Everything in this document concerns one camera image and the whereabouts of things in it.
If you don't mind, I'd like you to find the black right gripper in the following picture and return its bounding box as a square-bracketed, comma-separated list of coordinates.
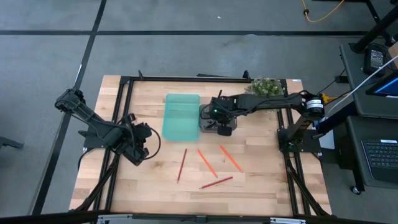
[201, 89, 239, 137]

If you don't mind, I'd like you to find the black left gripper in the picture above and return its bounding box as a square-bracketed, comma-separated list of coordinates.
[119, 113, 153, 167]

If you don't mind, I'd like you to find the translucent teal plastic bin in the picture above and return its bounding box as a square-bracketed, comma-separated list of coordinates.
[161, 93, 201, 142]

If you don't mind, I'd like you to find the orange pencil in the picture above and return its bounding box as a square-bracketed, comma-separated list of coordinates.
[219, 145, 244, 173]
[197, 149, 219, 179]

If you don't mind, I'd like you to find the red pencil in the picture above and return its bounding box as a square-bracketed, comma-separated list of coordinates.
[199, 176, 234, 190]
[176, 148, 188, 184]

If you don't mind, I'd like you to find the translucent grey plastic bin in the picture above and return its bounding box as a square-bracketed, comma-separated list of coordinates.
[198, 104, 239, 134]

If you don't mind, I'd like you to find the potted green plant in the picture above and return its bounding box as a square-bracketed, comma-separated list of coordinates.
[244, 77, 286, 98]

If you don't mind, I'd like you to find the white and blue box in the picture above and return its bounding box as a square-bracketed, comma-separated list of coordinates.
[312, 118, 335, 151]

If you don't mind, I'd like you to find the black metal beam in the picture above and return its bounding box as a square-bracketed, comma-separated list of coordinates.
[315, 102, 358, 135]
[351, 6, 398, 54]

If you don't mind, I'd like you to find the dark furniture foot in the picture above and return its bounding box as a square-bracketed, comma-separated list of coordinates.
[0, 136, 25, 150]

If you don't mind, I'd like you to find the dark grey side desk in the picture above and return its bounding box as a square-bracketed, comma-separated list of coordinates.
[338, 42, 398, 195]

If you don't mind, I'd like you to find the black power brick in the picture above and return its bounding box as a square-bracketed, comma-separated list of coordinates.
[363, 43, 389, 75]

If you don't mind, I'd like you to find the monitor with blue screen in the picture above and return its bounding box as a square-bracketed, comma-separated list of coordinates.
[365, 70, 398, 99]

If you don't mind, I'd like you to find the cardboard box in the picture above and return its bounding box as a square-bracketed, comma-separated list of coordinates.
[387, 42, 398, 69]

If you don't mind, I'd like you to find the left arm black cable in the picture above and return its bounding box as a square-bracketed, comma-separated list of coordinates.
[144, 126, 162, 160]

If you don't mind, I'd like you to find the black aluminium table frame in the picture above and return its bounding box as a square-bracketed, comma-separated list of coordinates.
[0, 70, 398, 224]

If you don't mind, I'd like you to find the silver frame bracket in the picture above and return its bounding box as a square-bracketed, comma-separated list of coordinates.
[269, 217, 307, 224]
[97, 213, 134, 224]

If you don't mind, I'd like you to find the yellow extension cable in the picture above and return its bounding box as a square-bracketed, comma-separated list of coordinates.
[299, 0, 349, 27]

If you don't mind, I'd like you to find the white cable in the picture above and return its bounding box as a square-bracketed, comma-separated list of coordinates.
[325, 55, 398, 119]

